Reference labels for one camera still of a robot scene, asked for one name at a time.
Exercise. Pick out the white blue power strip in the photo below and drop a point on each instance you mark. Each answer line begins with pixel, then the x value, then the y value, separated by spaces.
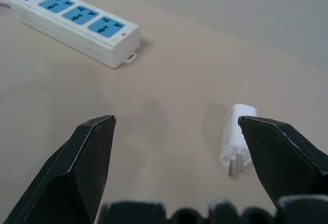
pixel 74 24

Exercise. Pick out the white plug adapter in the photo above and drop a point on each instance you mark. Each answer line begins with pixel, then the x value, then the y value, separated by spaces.
pixel 234 137

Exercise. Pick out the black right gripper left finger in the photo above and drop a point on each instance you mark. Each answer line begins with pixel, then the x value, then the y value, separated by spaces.
pixel 77 172

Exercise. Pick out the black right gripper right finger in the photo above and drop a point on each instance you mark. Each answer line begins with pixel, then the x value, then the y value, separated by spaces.
pixel 279 162

